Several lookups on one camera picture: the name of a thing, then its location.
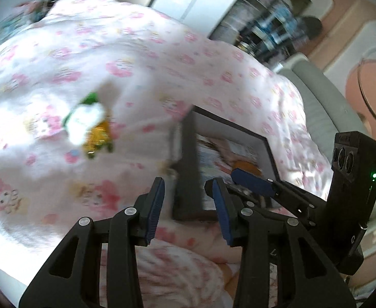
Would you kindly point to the white printed packet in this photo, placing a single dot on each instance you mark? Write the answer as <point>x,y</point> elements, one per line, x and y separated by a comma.
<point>213,160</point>

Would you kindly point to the wooden comb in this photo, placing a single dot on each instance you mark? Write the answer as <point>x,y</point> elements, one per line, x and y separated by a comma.
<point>246,167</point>

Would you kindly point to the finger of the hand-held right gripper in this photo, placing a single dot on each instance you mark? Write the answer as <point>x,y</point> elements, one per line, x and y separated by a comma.
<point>252,181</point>

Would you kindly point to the white refrigerator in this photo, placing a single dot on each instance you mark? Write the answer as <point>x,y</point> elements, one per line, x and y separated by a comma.
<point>194,0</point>

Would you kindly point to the dark shelf with bottles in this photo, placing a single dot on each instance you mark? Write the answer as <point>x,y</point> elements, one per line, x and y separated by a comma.
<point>265,16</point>

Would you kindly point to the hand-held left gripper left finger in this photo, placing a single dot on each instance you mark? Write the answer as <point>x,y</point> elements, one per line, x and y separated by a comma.
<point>154,205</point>

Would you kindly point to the round pink table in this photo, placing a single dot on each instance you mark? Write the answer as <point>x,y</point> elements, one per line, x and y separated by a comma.
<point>372,86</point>

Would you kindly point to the person's pink clothing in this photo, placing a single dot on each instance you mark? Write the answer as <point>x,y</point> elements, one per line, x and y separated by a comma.
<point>175,269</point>

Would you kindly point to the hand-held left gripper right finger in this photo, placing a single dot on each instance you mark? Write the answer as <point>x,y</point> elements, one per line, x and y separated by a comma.
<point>222,211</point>

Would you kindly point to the green white gold toy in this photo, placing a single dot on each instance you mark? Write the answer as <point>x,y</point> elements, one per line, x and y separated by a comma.
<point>85,118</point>

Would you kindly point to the pink printed blanket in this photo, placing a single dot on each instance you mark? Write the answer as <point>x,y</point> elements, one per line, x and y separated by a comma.
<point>143,64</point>

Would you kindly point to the black box with white inside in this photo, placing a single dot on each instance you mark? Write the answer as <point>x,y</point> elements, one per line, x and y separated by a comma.
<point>188,166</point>

